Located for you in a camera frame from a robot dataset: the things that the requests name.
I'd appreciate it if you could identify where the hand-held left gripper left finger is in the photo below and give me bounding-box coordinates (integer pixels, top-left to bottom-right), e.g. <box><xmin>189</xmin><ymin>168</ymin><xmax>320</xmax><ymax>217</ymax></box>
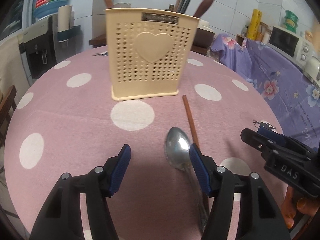
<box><xmin>29</xmin><ymin>144</ymin><xmax>132</xmax><ymax>240</ymax></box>

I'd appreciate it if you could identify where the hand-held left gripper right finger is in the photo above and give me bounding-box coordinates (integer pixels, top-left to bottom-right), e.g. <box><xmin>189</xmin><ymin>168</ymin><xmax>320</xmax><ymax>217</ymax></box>
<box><xmin>189</xmin><ymin>142</ymin><xmax>288</xmax><ymax>240</ymax></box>

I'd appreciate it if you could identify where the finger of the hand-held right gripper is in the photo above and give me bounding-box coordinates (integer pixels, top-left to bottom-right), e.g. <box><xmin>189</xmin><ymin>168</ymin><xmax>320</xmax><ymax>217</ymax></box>
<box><xmin>240</xmin><ymin>128</ymin><xmax>275</xmax><ymax>157</ymax></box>
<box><xmin>257</xmin><ymin>126</ymin><xmax>292</xmax><ymax>147</ymax></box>

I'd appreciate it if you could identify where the large metal spoon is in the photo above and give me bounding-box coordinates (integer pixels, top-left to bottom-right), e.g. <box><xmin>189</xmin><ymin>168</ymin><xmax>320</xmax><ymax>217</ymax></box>
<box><xmin>164</xmin><ymin>127</ymin><xmax>210</xmax><ymax>233</ymax></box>

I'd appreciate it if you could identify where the cream plastic utensil holder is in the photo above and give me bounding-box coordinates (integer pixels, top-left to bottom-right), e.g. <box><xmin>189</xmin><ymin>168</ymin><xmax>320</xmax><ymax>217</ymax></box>
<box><xmin>104</xmin><ymin>8</ymin><xmax>201</xmax><ymax>102</ymax></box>

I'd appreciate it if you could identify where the black chopstick with gold band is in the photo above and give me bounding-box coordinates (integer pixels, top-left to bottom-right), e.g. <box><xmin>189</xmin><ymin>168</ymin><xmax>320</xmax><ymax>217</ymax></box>
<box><xmin>186</xmin><ymin>0</ymin><xmax>198</xmax><ymax>14</ymax></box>

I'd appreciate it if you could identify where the person's right hand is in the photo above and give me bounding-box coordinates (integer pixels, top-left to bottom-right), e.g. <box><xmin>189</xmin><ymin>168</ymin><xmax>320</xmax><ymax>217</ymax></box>
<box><xmin>281</xmin><ymin>186</ymin><xmax>316</xmax><ymax>229</ymax></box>

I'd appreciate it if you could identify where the purple floral cloth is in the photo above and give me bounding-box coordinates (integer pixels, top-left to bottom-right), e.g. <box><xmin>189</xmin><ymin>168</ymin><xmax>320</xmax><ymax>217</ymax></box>
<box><xmin>211</xmin><ymin>33</ymin><xmax>320</xmax><ymax>155</ymax></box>

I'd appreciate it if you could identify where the pink polka-dot tablecloth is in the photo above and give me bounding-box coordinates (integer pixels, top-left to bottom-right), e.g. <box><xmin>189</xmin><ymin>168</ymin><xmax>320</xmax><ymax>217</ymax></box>
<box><xmin>4</xmin><ymin>45</ymin><xmax>288</xmax><ymax>240</ymax></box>

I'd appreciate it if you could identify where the white microwave oven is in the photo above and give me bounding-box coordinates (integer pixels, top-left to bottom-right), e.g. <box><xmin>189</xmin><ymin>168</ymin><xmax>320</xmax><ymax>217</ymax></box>
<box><xmin>267</xmin><ymin>25</ymin><xmax>314</xmax><ymax>67</ymax></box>

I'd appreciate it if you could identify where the yellow package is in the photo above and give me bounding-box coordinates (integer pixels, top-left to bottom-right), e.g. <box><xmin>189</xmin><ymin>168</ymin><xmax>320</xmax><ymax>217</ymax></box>
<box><xmin>246</xmin><ymin>9</ymin><xmax>262</xmax><ymax>40</ymax></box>

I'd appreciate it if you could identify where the brown and cream rice cooker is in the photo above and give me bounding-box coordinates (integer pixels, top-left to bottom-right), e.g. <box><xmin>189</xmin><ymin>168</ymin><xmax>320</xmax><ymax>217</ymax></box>
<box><xmin>191</xmin><ymin>20</ymin><xmax>215</xmax><ymax>54</ymax></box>

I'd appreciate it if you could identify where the green container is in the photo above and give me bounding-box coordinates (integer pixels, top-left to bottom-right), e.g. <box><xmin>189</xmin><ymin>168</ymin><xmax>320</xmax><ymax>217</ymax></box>
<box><xmin>284</xmin><ymin>10</ymin><xmax>299</xmax><ymax>33</ymax></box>

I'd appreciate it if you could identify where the dark wooden chair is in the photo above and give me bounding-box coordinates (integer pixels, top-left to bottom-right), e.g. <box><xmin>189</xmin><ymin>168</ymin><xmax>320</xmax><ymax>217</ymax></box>
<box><xmin>0</xmin><ymin>85</ymin><xmax>17</xmax><ymax>140</ymax></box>

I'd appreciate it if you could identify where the white water dispenser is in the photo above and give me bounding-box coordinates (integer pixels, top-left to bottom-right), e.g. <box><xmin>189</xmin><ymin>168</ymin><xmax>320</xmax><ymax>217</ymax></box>
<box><xmin>19</xmin><ymin>15</ymin><xmax>59</xmax><ymax>80</ymax></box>

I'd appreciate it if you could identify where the white paper roll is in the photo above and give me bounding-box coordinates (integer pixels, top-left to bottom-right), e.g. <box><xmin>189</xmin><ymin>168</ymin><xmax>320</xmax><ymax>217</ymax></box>
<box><xmin>58</xmin><ymin>4</ymin><xmax>74</xmax><ymax>33</ymax></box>

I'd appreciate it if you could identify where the grey wall caddy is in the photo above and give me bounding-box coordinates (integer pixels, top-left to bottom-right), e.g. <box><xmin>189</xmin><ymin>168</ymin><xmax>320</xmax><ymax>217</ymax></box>
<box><xmin>57</xmin><ymin>25</ymin><xmax>82</xmax><ymax>43</ymax></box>

